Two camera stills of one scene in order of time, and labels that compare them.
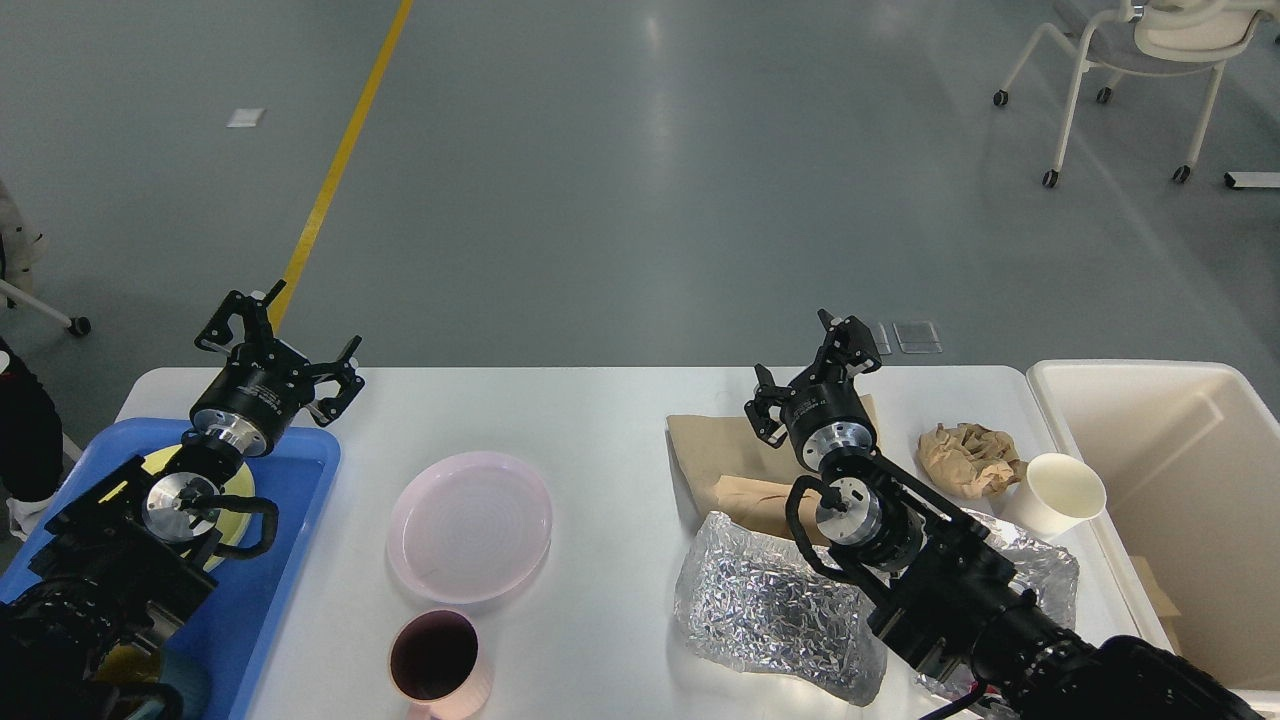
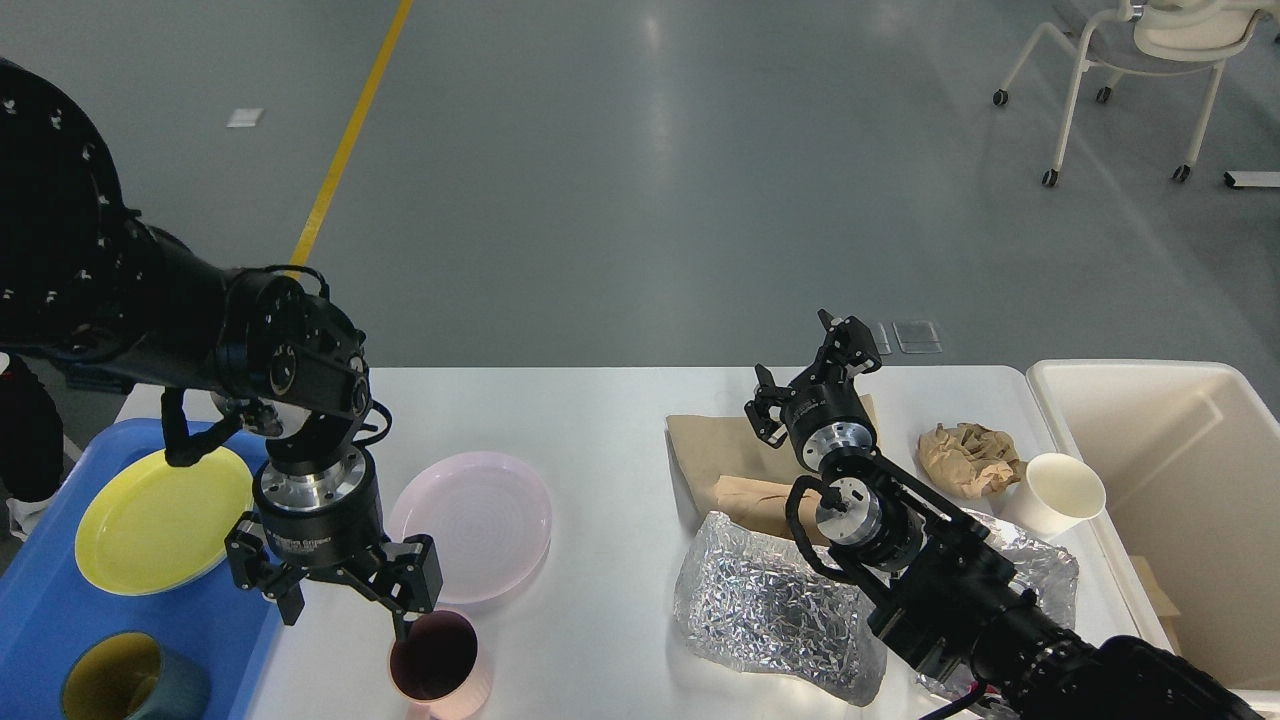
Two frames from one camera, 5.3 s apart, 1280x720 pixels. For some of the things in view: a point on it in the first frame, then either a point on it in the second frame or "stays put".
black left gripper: [252, 396] to [324, 517]
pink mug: [437, 668] stays put
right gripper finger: [851, 349] stays put
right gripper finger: [768, 395] stays put
